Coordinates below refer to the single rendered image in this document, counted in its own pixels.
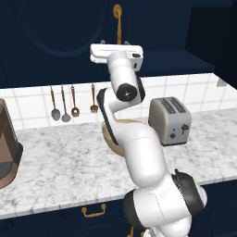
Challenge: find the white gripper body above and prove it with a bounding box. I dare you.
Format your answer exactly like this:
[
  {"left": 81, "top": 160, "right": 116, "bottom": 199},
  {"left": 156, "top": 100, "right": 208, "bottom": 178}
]
[{"left": 89, "top": 44, "right": 143, "bottom": 65}]

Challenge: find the plain navy cabinet door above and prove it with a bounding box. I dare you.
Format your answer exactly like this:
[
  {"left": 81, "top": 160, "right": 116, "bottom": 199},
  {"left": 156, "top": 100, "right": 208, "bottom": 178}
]
[{"left": 121, "top": 0, "right": 194, "bottom": 54}]

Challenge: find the navy cabinet door oval panel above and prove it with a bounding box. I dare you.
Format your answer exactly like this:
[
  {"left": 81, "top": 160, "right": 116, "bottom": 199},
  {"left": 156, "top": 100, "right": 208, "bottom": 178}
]
[{"left": 0, "top": 0, "right": 124, "bottom": 89}]

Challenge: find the tan woven basket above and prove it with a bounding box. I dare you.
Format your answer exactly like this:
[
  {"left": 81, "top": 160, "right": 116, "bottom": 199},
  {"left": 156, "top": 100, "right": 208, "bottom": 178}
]
[{"left": 101, "top": 118, "right": 150, "bottom": 157}]

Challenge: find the navy lower cabinet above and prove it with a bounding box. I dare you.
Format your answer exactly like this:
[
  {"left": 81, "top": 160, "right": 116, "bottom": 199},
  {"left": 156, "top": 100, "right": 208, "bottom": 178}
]
[{"left": 188, "top": 180, "right": 237, "bottom": 237}]

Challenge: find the brown hanging fork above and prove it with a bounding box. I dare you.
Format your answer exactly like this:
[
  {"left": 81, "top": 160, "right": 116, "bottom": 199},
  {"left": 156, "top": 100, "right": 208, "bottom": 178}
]
[{"left": 89, "top": 83, "right": 99, "bottom": 114}]

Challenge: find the brown hanging slotted spoon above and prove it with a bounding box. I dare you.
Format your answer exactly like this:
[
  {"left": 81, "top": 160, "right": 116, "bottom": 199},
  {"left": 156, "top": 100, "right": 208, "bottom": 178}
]
[{"left": 70, "top": 84, "right": 81, "bottom": 118}]

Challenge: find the grey hanging ladle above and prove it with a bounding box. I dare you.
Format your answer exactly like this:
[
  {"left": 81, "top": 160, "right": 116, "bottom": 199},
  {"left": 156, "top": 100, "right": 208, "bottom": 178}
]
[{"left": 59, "top": 84, "right": 72, "bottom": 123}]

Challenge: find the grey hanging spoon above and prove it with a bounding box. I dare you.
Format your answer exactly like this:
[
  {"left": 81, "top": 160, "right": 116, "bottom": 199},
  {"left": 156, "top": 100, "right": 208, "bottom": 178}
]
[{"left": 49, "top": 85, "right": 61, "bottom": 121}]

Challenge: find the silver toaster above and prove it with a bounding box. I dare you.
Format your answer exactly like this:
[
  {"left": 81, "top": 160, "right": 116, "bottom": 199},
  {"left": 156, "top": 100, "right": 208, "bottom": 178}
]
[{"left": 147, "top": 96, "right": 193, "bottom": 147}]

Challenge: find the brown coffee machine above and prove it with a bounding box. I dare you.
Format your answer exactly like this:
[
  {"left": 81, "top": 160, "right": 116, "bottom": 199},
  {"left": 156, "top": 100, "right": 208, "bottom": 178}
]
[{"left": 0, "top": 98, "right": 24, "bottom": 190}]

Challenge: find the navy drawer front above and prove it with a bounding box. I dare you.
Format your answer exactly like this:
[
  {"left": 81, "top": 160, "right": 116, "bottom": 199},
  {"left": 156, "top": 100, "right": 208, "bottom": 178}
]
[{"left": 0, "top": 199, "right": 131, "bottom": 237}]

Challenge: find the gold cabinet door handle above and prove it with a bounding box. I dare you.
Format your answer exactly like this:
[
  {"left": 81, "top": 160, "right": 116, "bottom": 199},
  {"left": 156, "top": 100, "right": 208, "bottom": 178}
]
[{"left": 112, "top": 4, "right": 123, "bottom": 46}]

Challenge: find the grey wall outlet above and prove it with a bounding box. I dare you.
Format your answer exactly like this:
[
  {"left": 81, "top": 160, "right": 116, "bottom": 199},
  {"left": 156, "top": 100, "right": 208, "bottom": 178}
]
[{"left": 216, "top": 77, "right": 228, "bottom": 88}]

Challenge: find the gold drawer handle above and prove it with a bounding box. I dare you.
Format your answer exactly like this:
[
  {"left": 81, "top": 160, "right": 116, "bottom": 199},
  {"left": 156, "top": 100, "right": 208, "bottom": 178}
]
[{"left": 81, "top": 203, "right": 107, "bottom": 218}]

